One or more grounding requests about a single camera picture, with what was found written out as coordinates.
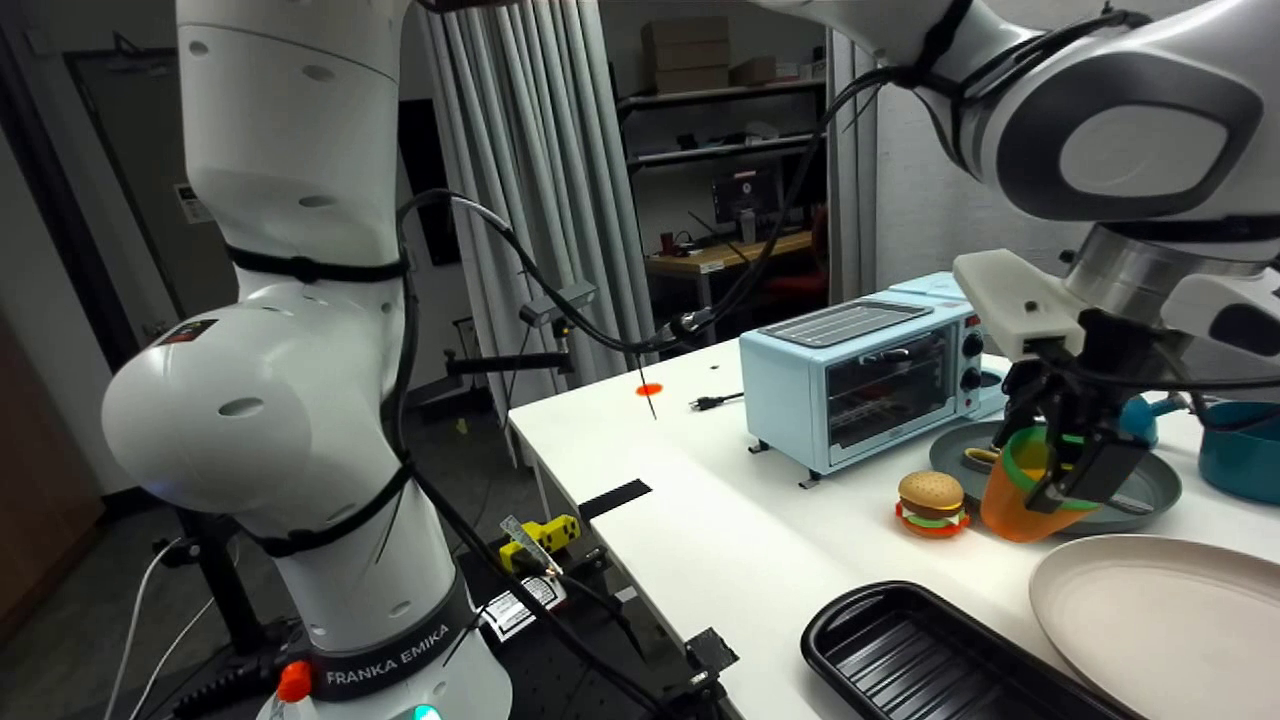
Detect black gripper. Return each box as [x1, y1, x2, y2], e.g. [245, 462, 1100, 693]
[996, 309, 1201, 513]

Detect orange plush toy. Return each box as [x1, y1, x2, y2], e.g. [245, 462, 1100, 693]
[978, 420, 1111, 545]

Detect grey round plate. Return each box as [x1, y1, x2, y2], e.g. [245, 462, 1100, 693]
[930, 416, 1188, 539]

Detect large beige plate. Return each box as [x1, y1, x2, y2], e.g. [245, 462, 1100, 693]
[1026, 532, 1280, 720]

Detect teal kettle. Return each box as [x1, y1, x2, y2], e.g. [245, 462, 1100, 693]
[1117, 387, 1191, 453]

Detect toy hamburger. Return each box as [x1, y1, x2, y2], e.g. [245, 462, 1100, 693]
[893, 468, 974, 545]

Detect light blue toaster oven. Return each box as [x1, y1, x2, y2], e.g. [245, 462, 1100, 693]
[736, 270, 1028, 479]

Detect black ridged tray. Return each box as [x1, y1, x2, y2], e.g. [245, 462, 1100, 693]
[795, 578, 1144, 720]

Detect metal storage shelf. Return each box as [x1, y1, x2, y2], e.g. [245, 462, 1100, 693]
[613, 0, 835, 343]

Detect black tape strip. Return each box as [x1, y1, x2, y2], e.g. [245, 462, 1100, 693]
[574, 475, 657, 521]

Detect yellow table clamp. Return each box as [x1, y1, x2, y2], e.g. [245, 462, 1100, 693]
[498, 513, 587, 566]

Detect cardboard box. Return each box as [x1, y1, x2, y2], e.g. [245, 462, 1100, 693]
[640, 14, 736, 98]

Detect black stand bar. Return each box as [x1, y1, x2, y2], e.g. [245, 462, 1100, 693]
[443, 348, 579, 382]

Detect white bottle with orange cap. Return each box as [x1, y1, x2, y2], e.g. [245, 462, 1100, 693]
[255, 655, 324, 720]

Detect scissors with yellow handles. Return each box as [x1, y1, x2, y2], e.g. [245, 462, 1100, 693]
[959, 442, 1015, 479]

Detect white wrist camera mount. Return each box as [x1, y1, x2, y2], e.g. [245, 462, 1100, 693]
[952, 243, 1087, 362]

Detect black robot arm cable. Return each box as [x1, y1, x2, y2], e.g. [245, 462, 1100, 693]
[391, 51, 935, 362]

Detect grey camera on stand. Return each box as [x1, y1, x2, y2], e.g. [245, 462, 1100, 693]
[515, 297, 594, 336]

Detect white floor cable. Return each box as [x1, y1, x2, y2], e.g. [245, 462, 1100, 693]
[99, 532, 185, 720]
[128, 597, 222, 720]

